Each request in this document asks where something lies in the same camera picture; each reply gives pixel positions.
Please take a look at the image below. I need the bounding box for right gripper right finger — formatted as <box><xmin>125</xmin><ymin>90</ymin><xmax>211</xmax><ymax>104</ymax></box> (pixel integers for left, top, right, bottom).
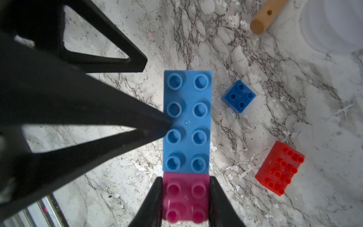
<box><xmin>209</xmin><ymin>176</ymin><xmax>246</xmax><ymax>227</ymax></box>

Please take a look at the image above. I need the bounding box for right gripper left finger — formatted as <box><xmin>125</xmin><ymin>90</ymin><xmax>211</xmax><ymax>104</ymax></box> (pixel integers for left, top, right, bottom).
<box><xmin>128</xmin><ymin>177</ymin><xmax>163</xmax><ymax>227</ymax></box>

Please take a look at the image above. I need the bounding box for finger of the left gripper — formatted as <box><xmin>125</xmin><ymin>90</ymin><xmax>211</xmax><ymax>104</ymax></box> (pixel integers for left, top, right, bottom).
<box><xmin>1</xmin><ymin>33</ymin><xmax>172</xmax><ymax>220</ymax></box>
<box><xmin>1</xmin><ymin>1</ymin><xmax>147</xmax><ymax>73</ymax></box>

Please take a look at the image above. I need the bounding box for pink small lego brick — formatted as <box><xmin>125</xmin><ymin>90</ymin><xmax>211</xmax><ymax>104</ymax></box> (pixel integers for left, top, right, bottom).
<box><xmin>163</xmin><ymin>172</ymin><xmax>210</xmax><ymax>224</ymax></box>

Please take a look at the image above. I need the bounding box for red long lego brick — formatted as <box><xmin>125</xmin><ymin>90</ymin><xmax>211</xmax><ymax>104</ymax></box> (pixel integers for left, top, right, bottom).
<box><xmin>255</xmin><ymin>141</ymin><xmax>305</xmax><ymax>196</ymax></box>

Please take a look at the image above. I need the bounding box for small blue lego brick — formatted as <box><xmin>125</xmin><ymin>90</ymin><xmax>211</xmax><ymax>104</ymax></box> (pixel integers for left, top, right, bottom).
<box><xmin>221</xmin><ymin>80</ymin><xmax>256</xmax><ymax>114</ymax></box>

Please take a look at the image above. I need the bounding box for light blue long lego brick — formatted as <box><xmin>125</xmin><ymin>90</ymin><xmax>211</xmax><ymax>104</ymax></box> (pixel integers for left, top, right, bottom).
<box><xmin>163</xmin><ymin>71</ymin><xmax>213</xmax><ymax>174</ymax></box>

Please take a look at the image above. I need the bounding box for green toy rake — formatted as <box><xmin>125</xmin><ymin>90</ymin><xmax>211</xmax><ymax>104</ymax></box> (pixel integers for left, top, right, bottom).
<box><xmin>250</xmin><ymin>0</ymin><xmax>288</xmax><ymax>35</ymax></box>

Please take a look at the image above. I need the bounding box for white pot with flowers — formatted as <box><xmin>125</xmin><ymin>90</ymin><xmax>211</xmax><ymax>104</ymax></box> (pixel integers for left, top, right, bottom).
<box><xmin>300</xmin><ymin>0</ymin><xmax>363</xmax><ymax>54</ymax></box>

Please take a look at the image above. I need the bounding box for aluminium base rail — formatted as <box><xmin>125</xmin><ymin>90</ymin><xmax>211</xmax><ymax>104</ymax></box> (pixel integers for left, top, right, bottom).
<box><xmin>1</xmin><ymin>194</ymin><xmax>69</xmax><ymax>227</ymax></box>

